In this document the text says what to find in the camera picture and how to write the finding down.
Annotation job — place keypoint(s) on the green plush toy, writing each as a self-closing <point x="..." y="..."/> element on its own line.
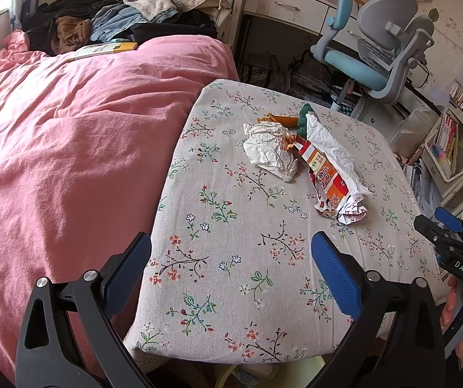
<point x="306" y="123"/>

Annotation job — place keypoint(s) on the row of books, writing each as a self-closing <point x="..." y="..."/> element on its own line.
<point x="447" y="137"/>

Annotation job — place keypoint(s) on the white paper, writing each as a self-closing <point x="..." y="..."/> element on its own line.
<point x="268" y="149"/>

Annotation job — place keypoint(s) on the blue denim garment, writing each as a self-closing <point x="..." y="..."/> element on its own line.
<point x="114" y="20"/>

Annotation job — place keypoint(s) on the translucent plastic bag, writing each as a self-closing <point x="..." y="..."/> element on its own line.
<point x="415" y="129"/>

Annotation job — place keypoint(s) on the white computer tower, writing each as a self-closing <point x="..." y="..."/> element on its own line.
<point x="381" y="115"/>

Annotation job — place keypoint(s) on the white bookshelf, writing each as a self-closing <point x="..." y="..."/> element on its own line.
<point x="458" y="161"/>

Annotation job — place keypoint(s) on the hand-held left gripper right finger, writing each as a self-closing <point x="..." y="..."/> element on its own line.
<point x="336" y="275"/>

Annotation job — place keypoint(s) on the dark storage bag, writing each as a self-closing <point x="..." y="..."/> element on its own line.
<point x="262" y="70"/>

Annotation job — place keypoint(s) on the printed pink curtain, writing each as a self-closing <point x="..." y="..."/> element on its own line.
<point x="21" y="0"/>

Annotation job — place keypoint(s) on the yellow book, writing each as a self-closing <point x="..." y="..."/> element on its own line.
<point x="102" y="50"/>

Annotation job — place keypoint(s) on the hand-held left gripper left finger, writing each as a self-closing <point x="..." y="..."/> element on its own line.
<point x="130" y="266"/>

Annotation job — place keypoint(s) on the orange red packet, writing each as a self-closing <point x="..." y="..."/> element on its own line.
<point x="320" y="169"/>

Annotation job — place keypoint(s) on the brown cloth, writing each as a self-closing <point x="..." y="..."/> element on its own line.
<point x="70" y="34"/>

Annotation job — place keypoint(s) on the pink blanket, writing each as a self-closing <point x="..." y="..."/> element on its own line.
<point x="74" y="149"/>

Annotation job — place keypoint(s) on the floral tablecloth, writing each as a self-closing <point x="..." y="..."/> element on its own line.
<point x="235" y="230"/>

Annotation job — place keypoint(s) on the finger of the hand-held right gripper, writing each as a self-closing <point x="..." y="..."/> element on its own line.
<point x="449" y="219"/>
<point x="427" y="228"/>

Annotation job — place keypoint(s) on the black jacket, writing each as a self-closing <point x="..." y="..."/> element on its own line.
<point x="70" y="4"/>

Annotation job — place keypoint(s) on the blue grey desk chair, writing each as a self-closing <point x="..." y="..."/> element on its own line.
<point x="356" y="64"/>

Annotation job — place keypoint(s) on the white desk drawer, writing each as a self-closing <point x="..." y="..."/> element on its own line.
<point x="288" y="4"/>

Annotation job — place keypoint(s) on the red white wrapper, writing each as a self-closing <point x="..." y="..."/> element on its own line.
<point x="348" y="212"/>

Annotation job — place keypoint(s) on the red orange snack wrapper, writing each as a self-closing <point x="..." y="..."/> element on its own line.
<point x="332" y="145"/>

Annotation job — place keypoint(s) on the black folded garment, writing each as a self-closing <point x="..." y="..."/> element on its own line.
<point x="183" y="26"/>

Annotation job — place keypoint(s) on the white grey cloth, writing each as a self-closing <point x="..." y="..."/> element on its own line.
<point x="152" y="7"/>

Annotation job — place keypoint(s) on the stack of papers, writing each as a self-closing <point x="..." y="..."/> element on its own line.
<point x="423" y="186"/>

